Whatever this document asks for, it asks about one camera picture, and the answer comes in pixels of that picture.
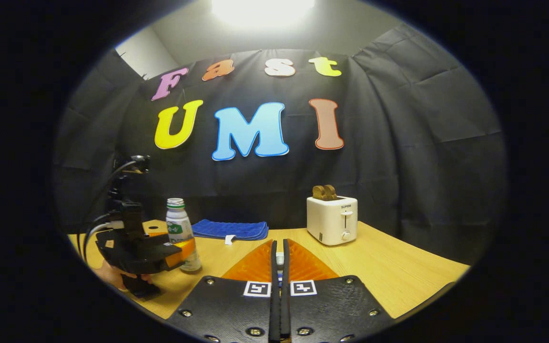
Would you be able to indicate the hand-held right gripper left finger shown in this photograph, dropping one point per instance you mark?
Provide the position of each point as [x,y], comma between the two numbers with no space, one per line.
[273,305]

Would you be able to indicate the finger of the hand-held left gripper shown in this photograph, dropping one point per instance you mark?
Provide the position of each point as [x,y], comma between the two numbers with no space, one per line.
[181,252]

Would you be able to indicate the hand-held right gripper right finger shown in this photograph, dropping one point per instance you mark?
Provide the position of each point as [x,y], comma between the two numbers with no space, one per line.
[286,305]

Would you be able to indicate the white plastic water bottle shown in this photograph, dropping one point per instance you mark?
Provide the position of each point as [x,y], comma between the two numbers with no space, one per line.
[179,228]

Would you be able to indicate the white teacup lid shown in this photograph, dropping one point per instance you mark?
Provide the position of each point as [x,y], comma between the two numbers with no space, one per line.
[279,258]

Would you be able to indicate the folded blue towel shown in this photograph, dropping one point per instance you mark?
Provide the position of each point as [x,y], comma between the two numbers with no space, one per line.
[229,229]

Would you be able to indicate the white toaster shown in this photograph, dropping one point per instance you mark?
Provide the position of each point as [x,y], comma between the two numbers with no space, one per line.
[331,221]

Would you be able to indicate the brown toast slice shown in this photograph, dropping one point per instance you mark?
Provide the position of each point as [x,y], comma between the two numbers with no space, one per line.
[331,192]
[320,193]

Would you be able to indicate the ceiling light panel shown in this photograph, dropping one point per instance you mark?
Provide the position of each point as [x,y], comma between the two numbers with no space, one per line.
[262,9]

